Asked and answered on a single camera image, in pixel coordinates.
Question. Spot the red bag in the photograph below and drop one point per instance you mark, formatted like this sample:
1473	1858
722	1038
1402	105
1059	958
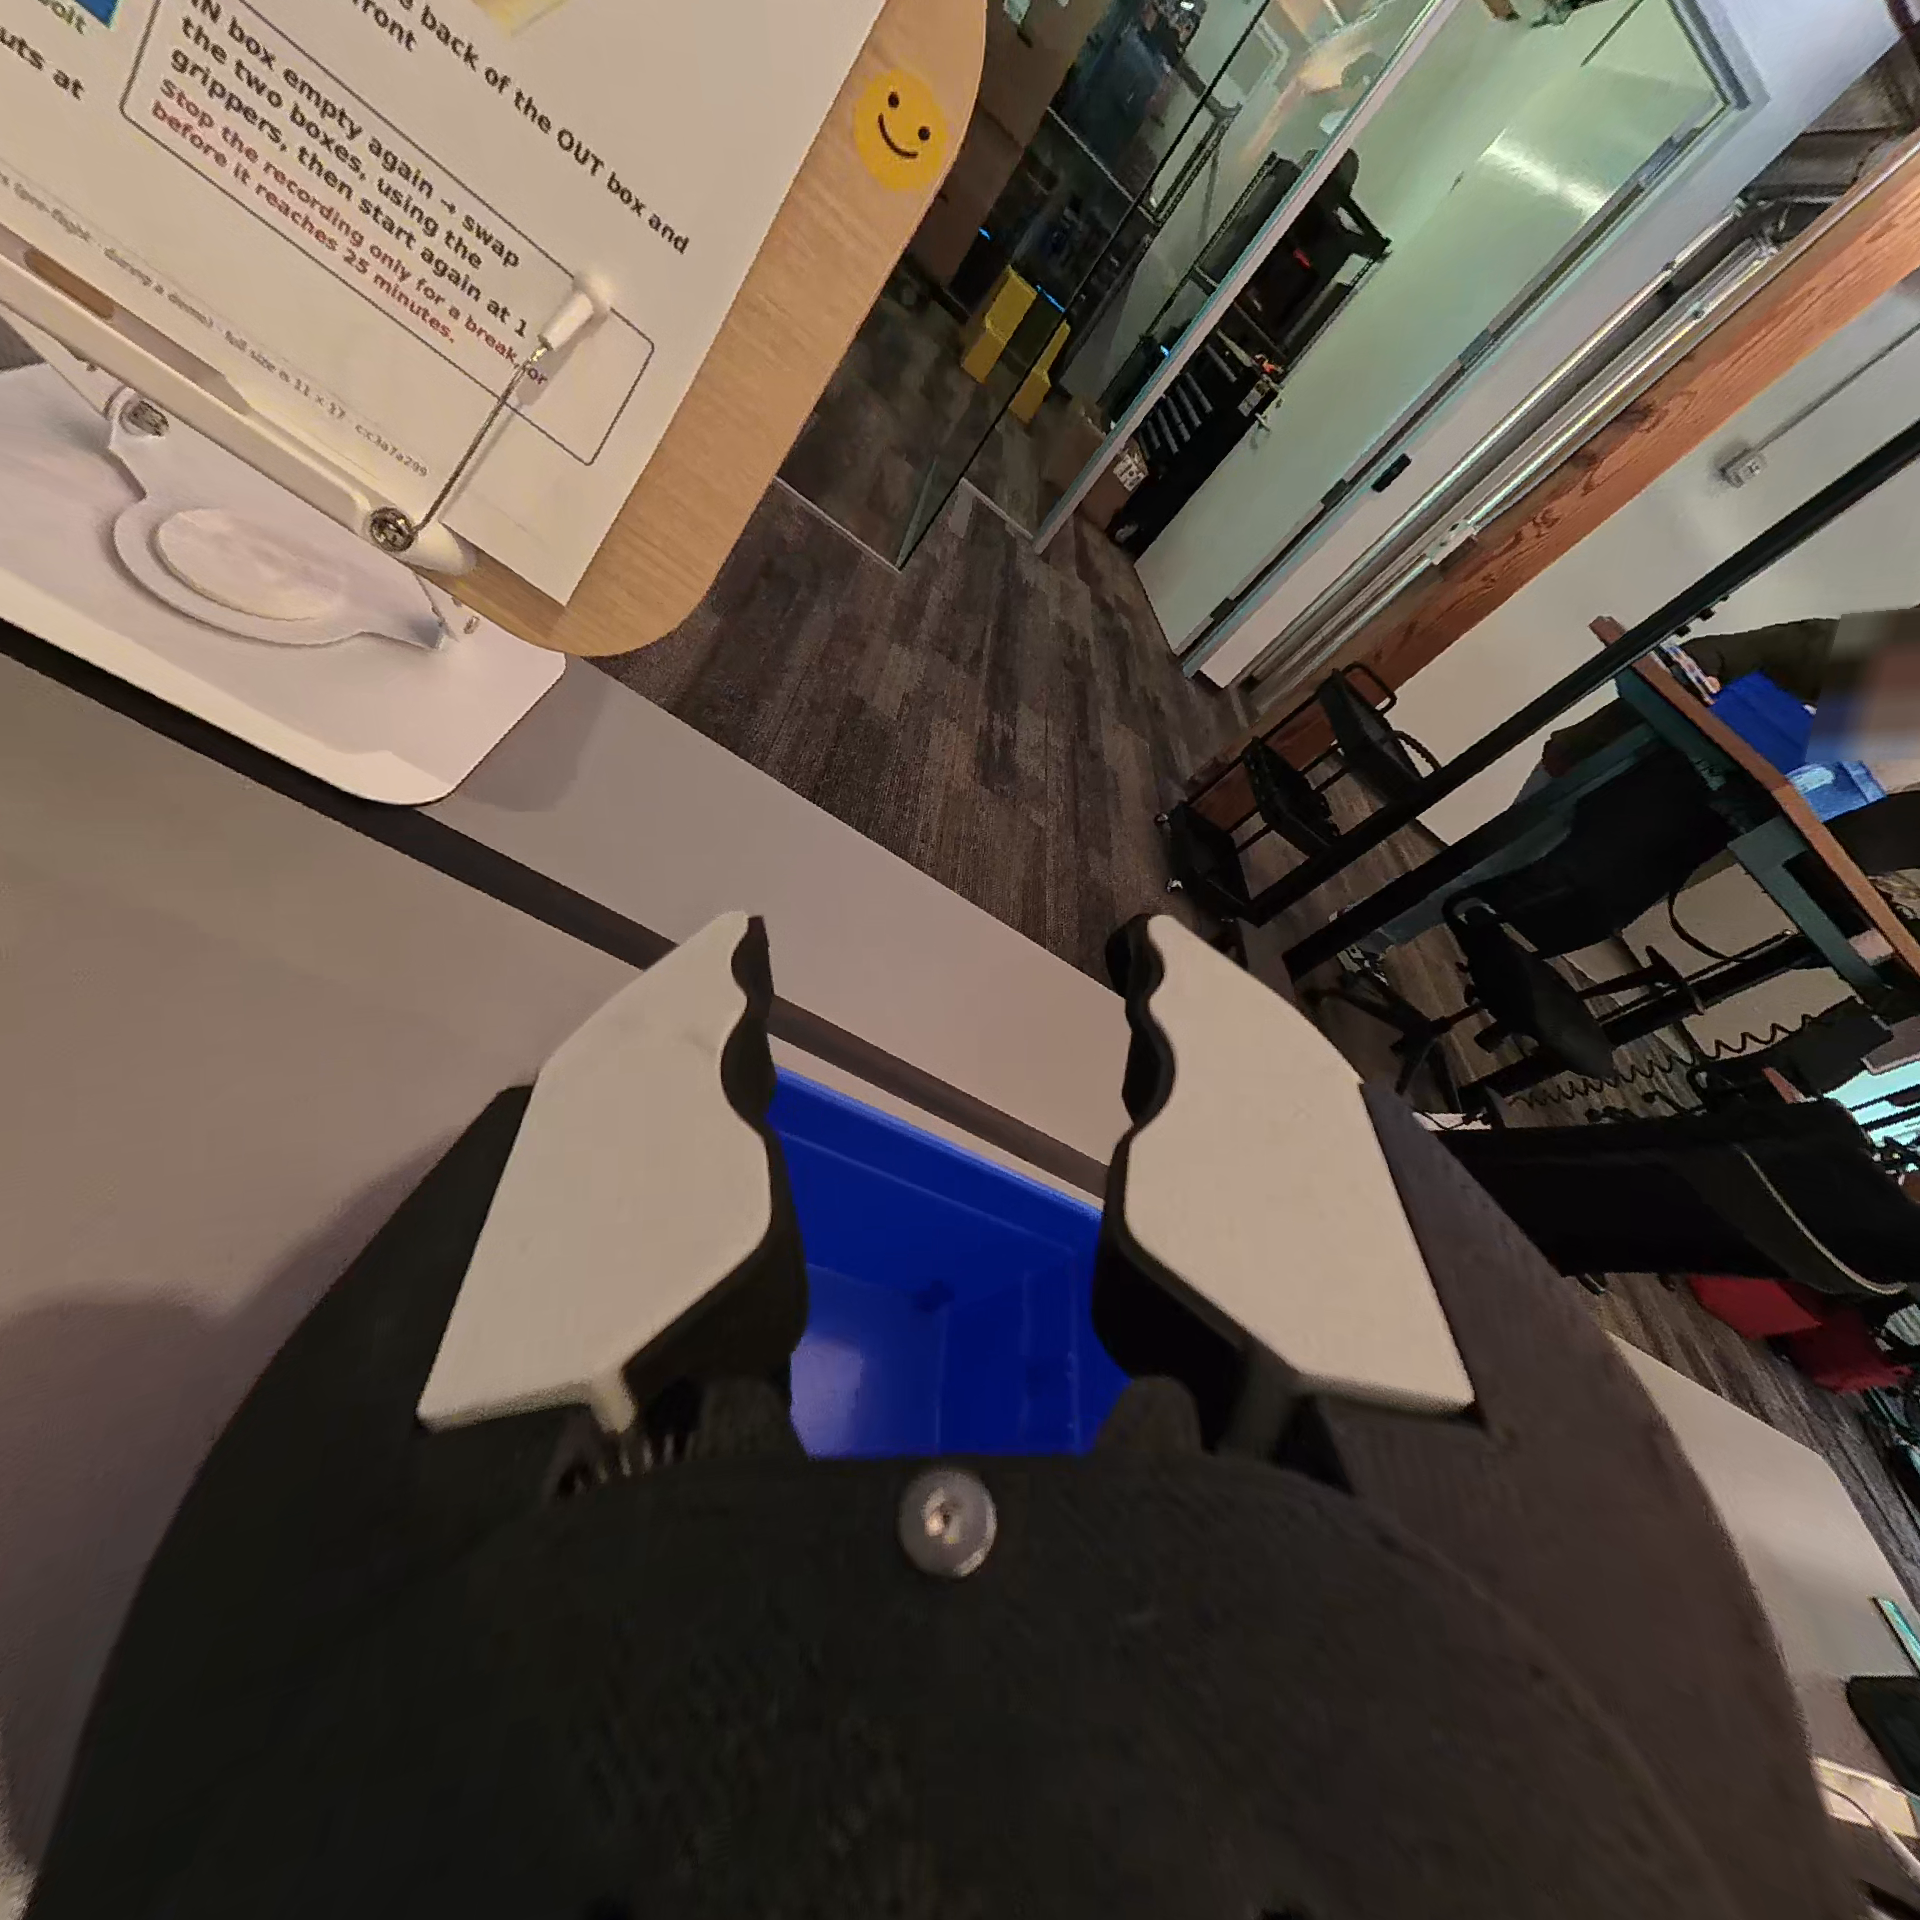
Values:
1785	1314

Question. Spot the blue plastic bin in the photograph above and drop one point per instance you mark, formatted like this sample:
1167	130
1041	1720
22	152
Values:
933	1290

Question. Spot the wooden beam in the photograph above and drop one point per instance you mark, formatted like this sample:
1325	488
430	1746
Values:
1576	496

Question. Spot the black stand pole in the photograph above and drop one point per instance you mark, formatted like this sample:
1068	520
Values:
1799	536

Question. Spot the grey wall outlet box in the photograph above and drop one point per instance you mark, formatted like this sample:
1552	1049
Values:
1745	467

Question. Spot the yellow smiley sticker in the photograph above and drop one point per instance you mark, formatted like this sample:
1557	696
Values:
898	134

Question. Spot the wooden top desk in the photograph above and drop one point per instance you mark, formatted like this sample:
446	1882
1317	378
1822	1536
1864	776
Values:
1822	856

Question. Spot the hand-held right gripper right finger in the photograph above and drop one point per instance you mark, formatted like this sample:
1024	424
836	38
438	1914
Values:
1275	1200

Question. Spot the blue storage bin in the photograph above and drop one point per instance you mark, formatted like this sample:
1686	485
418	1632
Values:
1766	720

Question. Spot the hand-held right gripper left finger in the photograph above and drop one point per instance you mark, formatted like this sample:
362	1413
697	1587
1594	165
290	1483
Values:
616	1200

